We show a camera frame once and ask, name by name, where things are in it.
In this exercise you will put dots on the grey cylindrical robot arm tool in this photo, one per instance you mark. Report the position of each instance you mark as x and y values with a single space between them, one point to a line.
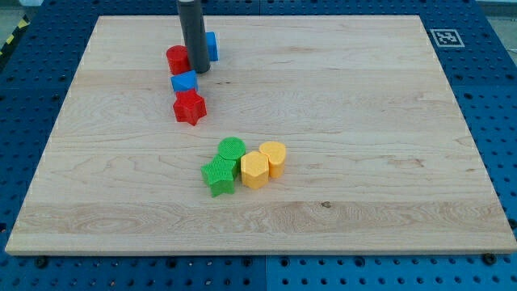
192 24

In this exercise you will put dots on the blue cube block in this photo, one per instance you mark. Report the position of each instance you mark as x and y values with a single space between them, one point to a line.
212 46

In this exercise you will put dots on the yellow heart block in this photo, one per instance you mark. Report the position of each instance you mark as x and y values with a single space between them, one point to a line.
276 153

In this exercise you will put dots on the yellow hexagon block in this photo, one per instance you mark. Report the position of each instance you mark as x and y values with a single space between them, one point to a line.
254 170

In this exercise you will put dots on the green cylinder block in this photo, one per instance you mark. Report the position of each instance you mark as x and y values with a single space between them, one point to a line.
232 148

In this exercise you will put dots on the green star block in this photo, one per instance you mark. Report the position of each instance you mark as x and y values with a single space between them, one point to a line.
219 175

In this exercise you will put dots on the light wooden board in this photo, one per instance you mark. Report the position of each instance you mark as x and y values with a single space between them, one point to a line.
379 158

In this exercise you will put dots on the red star block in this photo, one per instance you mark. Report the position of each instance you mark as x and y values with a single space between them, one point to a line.
189 106

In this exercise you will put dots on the blue triangular prism block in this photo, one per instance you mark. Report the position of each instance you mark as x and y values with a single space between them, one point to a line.
184 81

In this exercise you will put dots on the red cylinder block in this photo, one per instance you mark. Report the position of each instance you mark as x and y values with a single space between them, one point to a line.
177 58

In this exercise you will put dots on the white fiducial marker tag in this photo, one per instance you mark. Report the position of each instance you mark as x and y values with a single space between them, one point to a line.
447 38

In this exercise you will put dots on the black bolt front left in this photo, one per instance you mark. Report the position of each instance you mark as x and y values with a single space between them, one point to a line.
41 262

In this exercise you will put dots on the black bolt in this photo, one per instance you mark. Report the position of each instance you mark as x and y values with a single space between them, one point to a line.
41 262
489 259

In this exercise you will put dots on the black bolt front right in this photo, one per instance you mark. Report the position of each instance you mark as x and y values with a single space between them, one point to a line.
489 259

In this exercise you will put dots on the yellow black hazard tape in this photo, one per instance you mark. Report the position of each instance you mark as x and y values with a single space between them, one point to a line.
14 38

